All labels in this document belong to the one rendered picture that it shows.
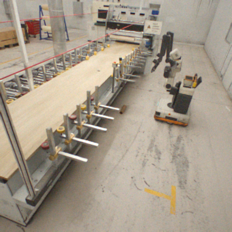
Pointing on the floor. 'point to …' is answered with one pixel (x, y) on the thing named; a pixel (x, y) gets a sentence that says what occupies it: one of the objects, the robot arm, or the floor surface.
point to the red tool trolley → (33, 27)
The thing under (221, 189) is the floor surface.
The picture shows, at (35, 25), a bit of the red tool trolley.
